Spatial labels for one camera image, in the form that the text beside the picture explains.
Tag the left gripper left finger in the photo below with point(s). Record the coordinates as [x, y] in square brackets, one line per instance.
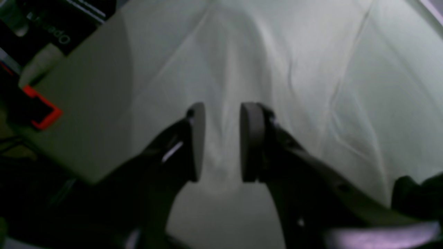
[129, 209]

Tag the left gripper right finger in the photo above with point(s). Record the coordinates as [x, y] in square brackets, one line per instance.
[318, 208]

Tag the light green table cloth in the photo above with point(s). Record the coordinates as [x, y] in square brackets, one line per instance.
[357, 82]

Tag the red black clamp right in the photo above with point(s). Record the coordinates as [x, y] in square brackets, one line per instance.
[29, 108]

